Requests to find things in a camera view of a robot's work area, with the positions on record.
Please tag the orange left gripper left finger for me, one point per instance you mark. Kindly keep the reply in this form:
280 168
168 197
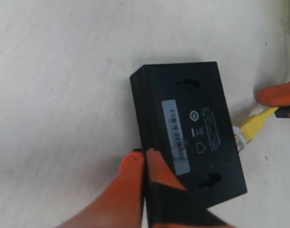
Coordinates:
120 205

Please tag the black network switch box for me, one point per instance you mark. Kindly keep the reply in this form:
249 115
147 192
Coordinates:
182 112

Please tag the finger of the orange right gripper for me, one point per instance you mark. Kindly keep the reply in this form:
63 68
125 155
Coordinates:
283 112
275 95

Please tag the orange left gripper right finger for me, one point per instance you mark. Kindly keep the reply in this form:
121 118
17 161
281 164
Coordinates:
169 205

